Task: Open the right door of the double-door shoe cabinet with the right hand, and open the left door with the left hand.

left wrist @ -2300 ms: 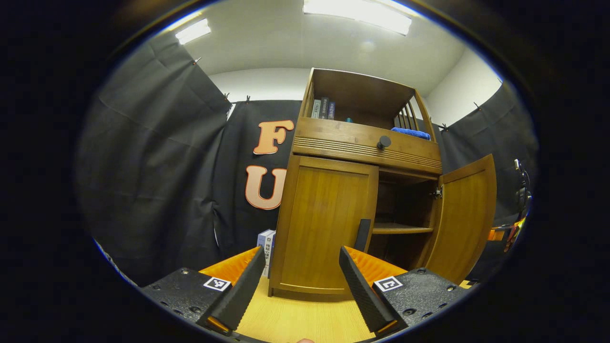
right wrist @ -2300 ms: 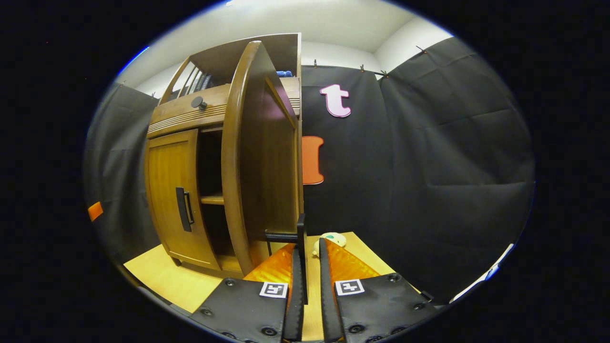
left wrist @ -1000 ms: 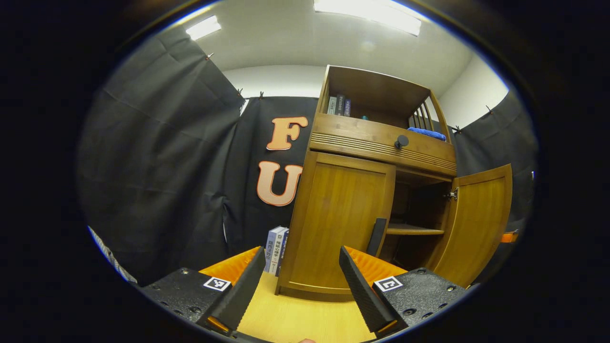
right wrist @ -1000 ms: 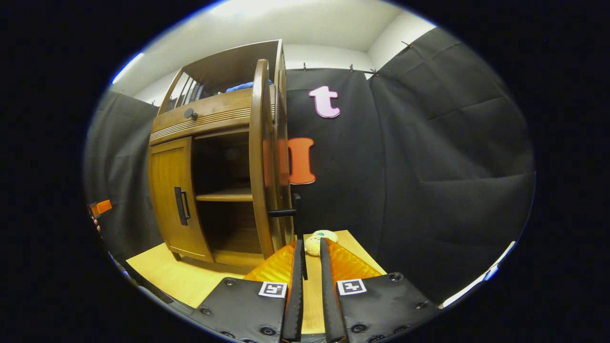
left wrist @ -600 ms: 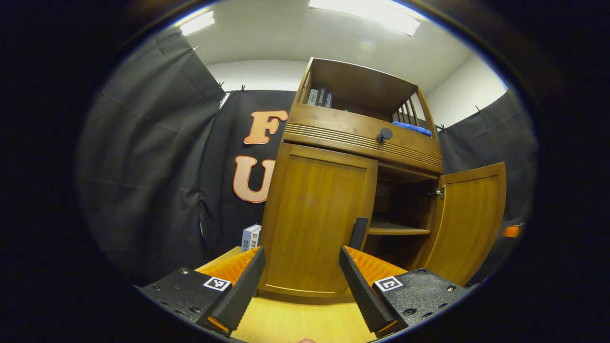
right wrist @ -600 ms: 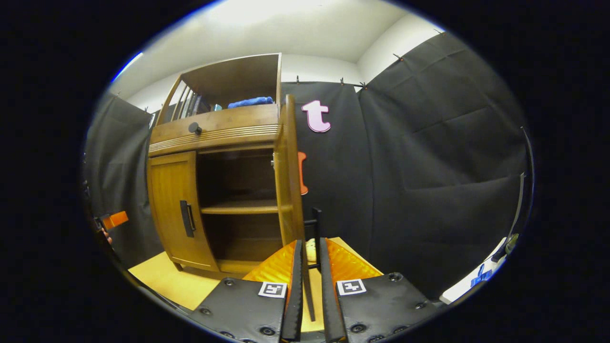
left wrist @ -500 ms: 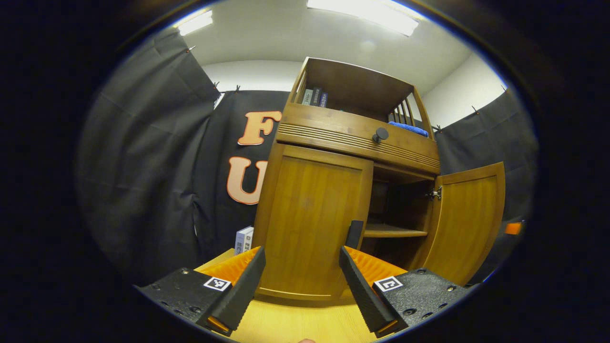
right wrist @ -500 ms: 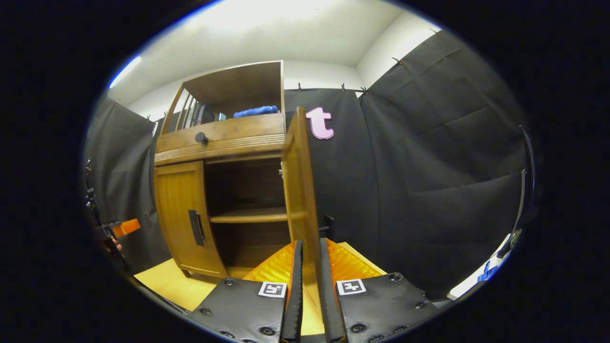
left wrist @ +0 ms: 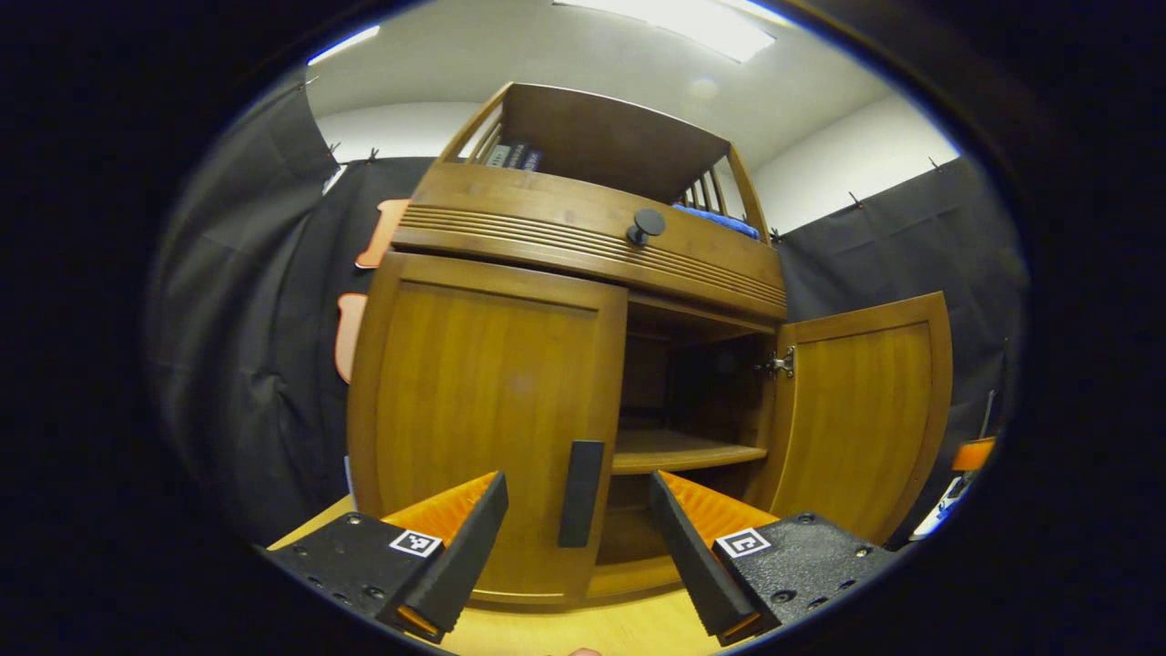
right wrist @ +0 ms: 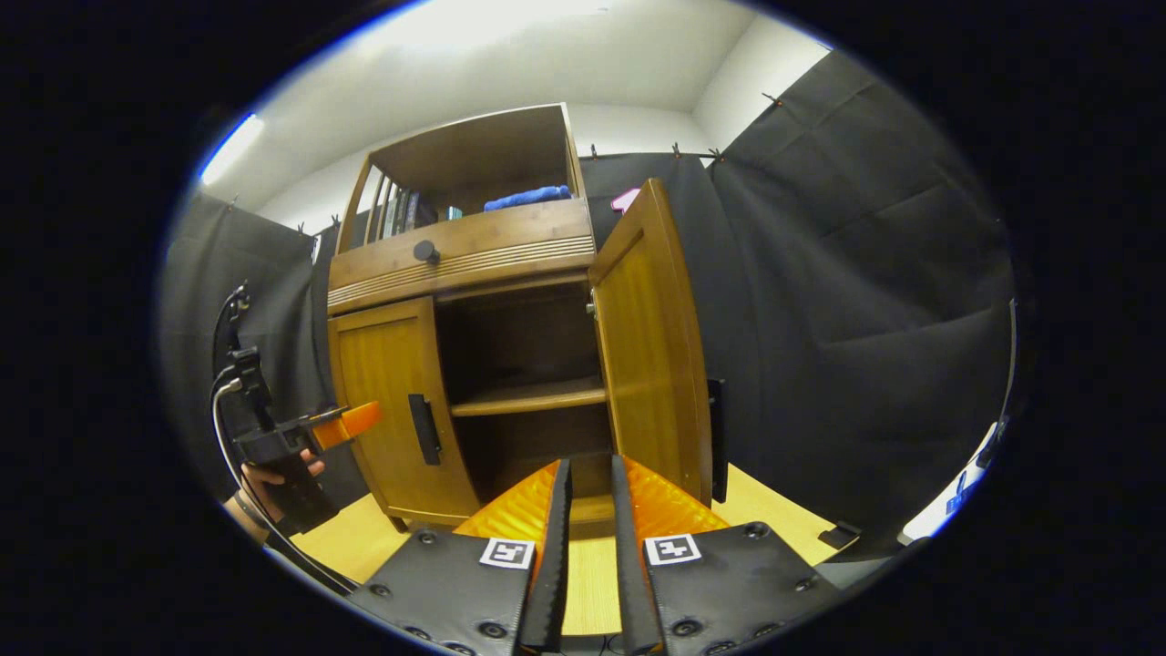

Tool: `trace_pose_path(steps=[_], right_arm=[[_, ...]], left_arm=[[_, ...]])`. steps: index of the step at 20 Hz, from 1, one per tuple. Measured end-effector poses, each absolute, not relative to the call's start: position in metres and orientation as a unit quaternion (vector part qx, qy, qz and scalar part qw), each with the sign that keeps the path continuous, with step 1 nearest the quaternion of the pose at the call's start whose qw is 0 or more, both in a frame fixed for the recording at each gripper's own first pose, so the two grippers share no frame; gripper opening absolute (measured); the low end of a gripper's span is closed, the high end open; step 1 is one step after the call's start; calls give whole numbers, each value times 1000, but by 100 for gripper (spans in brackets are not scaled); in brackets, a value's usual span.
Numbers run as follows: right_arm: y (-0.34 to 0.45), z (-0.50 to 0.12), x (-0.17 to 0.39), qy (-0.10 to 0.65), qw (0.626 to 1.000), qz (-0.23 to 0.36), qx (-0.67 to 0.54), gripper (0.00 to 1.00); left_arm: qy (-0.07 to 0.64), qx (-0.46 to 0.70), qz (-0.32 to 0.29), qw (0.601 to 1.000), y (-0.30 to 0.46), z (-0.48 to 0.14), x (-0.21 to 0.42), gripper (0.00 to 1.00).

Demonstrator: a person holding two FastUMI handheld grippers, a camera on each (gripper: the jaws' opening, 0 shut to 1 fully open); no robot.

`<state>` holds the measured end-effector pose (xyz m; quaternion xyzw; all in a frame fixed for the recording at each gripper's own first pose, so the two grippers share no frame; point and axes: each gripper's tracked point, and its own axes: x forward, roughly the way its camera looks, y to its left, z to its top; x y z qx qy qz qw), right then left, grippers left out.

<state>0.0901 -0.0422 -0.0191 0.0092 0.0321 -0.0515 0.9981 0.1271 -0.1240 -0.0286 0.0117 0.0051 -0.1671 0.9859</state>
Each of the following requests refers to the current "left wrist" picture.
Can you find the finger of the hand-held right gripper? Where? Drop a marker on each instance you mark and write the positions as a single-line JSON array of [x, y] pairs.
[[973, 453]]

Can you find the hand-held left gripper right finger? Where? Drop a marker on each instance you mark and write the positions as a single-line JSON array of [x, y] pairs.
[[692, 565]]

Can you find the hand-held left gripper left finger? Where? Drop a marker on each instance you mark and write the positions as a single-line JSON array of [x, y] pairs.
[[465, 565]]

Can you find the wooden cabinet door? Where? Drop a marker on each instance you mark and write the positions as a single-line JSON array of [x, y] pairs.
[[856, 410], [474, 383]]

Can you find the wooden double-door shoe cabinet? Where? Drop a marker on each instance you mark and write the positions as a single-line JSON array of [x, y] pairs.
[[610, 137]]

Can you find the metal door hinge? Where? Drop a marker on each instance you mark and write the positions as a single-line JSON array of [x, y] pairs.
[[777, 363]]

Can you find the wooden inner shelf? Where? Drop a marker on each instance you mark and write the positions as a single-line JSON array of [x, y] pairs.
[[683, 449]]

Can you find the black round drawer knob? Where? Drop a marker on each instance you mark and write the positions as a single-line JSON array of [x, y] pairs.
[[647, 223]]

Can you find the blue folded towel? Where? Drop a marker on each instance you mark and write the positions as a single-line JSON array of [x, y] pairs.
[[715, 219]]

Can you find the ribbed wooden drawer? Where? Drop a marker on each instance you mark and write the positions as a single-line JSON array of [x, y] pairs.
[[510, 205]]

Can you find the grey book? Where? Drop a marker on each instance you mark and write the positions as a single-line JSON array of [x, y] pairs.
[[496, 155]]

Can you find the dark blue book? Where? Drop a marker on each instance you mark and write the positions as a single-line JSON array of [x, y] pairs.
[[526, 158]]

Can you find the ceiling light panel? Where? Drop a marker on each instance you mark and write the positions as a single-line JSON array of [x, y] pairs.
[[683, 23]]

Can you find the long ceiling light strip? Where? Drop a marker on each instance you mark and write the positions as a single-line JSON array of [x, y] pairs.
[[344, 43]]

